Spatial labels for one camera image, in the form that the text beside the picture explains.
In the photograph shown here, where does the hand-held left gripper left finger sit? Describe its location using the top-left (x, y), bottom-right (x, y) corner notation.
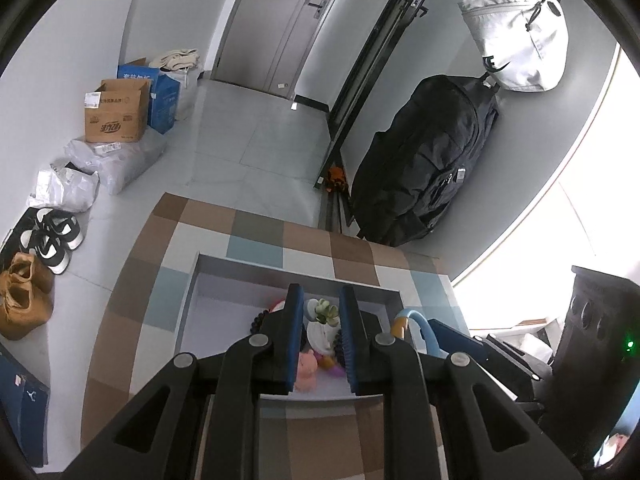
top-left (62, 284), bottom-right (306, 480)

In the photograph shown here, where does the white paper pile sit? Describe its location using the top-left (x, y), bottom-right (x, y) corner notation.
top-left (472, 317), bottom-right (561, 366)

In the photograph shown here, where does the white round disc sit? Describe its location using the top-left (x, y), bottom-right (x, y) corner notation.
top-left (306, 322), bottom-right (341, 357)

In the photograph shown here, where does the black and white sandal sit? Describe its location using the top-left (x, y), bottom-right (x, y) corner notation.
top-left (35, 208), bottom-right (83, 251)
top-left (20, 227), bottom-right (73, 275)

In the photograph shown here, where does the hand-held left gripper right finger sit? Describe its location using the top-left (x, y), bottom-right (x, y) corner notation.
top-left (340, 285), bottom-right (583, 480)

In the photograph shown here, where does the large white plastic parcel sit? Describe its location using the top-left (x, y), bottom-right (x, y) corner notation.
top-left (64, 130), bottom-right (168, 196)

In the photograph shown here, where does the dark shoe mat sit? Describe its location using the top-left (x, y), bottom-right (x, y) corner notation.
top-left (0, 207), bottom-right (46, 261)

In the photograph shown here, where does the light blue ring bracelet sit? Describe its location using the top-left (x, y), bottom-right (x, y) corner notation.
top-left (391, 309), bottom-right (442, 358)

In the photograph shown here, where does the black sliding door frame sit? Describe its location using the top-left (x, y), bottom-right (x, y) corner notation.
top-left (315, 0), bottom-right (431, 231)

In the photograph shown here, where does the white plastic sack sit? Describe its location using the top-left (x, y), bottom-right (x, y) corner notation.
top-left (172, 67), bottom-right (203, 121)

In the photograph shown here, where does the blue cardboard box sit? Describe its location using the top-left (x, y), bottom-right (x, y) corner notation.
top-left (117, 57), bottom-right (181, 135)

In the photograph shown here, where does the black appliance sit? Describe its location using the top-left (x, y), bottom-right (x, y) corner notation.
top-left (542, 265), bottom-right (640, 468)

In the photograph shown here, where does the beige cloth bag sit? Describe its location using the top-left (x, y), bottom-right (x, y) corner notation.
top-left (149, 49), bottom-right (201, 72)

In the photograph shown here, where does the small white plastic parcel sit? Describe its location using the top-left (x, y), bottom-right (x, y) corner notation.
top-left (27, 160), bottom-right (101, 211)

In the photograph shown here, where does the black backpack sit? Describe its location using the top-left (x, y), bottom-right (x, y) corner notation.
top-left (350, 75), bottom-right (501, 247)

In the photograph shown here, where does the grey tray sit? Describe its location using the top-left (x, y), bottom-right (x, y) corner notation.
top-left (172, 252), bottom-right (403, 403)

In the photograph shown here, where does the white hanging bag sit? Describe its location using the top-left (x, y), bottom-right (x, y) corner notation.
top-left (457, 0), bottom-right (568, 93)

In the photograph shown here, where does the brown cardboard box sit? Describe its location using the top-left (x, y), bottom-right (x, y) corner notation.
top-left (84, 79), bottom-right (152, 143)

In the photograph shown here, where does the grey door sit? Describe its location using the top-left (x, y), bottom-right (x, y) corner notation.
top-left (210, 0), bottom-right (358, 101)

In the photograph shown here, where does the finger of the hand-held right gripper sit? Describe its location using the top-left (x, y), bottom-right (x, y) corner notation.
top-left (425, 317), bottom-right (488, 366)

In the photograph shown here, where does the pink figure hair clip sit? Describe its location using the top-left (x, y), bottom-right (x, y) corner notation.
top-left (295, 350), bottom-right (322, 392)

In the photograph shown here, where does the dark blue shoe box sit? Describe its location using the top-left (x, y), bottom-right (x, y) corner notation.
top-left (0, 342), bottom-right (51, 468)

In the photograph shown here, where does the brown shoe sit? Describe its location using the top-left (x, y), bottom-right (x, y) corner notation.
top-left (9, 252), bottom-right (53, 293)
top-left (0, 272), bottom-right (55, 341)

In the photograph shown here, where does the orange toy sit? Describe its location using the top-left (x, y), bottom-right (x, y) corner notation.
top-left (322, 165), bottom-right (347, 193)

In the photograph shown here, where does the black beaded bracelet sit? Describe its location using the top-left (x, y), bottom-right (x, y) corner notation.
top-left (247, 310), bottom-right (272, 337)

